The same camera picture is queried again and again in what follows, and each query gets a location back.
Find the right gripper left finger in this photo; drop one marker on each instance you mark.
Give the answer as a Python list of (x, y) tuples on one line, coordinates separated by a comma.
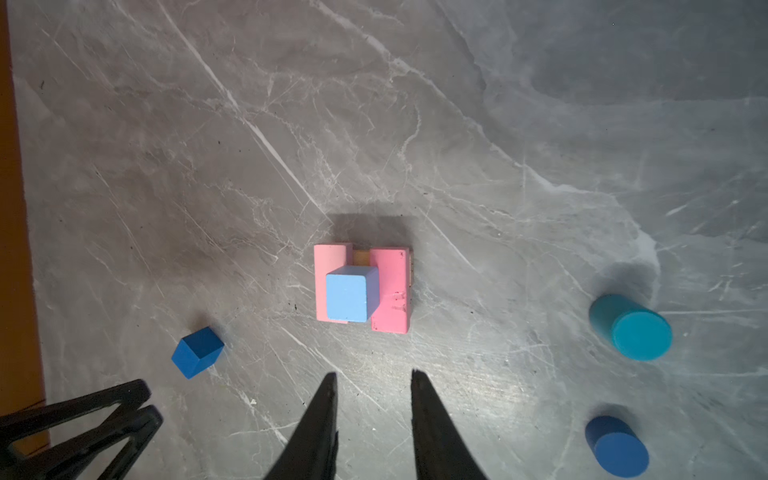
[(311, 451)]

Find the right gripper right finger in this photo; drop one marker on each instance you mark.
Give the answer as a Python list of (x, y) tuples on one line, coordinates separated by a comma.
[(440, 452)]

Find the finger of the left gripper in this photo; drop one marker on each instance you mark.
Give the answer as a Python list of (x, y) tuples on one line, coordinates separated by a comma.
[(127, 398), (69, 459)]

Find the dark pink rectangular block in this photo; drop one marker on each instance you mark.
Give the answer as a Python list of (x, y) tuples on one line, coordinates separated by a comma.
[(395, 266)]

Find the light blue cube block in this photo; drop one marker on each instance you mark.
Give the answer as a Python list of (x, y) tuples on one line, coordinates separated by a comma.
[(352, 293)]

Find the light pink rectangular block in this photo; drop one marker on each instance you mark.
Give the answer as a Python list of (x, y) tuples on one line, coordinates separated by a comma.
[(327, 258)]

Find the plain wood plank block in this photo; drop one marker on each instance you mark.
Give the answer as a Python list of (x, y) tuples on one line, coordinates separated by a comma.
[(361, 258)]

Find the dark blue cube block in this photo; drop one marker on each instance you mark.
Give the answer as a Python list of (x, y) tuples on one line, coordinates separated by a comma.
[(197, 352)]

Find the dark blue cylinder block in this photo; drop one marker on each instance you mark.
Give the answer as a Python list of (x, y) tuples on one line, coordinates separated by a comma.
[(616, 448)]

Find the teal cylinder block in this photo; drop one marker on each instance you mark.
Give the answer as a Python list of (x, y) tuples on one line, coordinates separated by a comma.
[(634, 331)]

